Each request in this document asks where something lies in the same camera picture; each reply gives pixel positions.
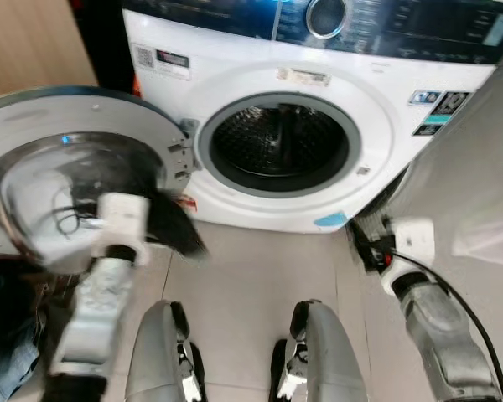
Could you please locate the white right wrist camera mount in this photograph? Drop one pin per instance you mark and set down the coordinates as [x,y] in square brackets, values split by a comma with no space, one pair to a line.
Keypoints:
[415,239]

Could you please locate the silver robot left leg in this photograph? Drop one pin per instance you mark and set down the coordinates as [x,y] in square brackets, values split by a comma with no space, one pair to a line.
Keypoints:
[151,352]

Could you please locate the black cloth garment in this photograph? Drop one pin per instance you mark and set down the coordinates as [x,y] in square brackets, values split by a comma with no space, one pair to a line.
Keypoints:
[172,226]

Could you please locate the white front-load washing machine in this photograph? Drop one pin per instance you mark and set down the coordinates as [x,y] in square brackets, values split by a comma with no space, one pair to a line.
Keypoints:
[394,155]

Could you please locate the round washer door glass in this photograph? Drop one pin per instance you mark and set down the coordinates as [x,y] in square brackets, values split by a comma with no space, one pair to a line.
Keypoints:
[84,113]

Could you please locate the pile of dark clothes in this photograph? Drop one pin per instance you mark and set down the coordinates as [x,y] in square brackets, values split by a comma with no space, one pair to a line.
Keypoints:
[4,335]

